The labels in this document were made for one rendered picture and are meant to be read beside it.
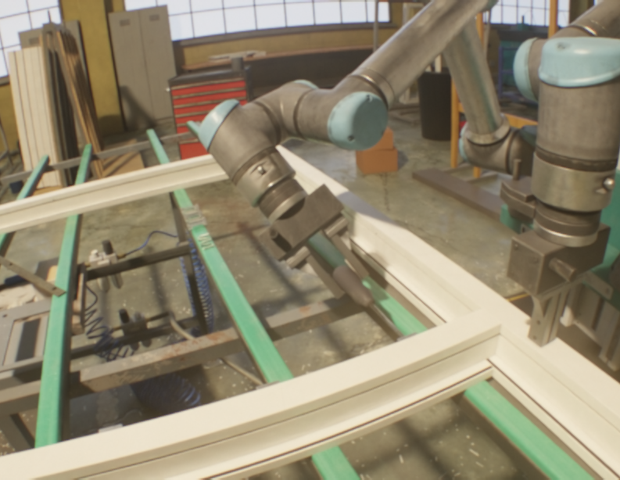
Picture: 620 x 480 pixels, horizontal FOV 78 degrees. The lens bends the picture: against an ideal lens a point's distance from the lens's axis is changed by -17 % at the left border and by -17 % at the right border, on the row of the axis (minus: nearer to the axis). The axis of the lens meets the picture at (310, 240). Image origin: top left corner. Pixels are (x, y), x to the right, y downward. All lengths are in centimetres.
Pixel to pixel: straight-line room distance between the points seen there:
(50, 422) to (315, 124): 59
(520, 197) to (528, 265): 8
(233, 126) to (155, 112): 695
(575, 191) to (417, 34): 46
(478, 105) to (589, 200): 91
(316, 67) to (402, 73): 811
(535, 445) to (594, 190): 30
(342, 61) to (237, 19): 224
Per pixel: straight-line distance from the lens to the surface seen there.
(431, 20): 87
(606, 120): 46
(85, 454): 52
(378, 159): 401
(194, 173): 142
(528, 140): 141
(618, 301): 122
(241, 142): 71
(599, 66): 45
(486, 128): 141
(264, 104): 76
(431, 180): 372
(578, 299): 168
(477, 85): 131
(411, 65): 79
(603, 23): 70
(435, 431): 169
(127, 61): 757
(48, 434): 68
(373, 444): 164
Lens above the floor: 130
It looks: 27 degrees down
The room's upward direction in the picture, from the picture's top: 5 degrees counter-clockwise
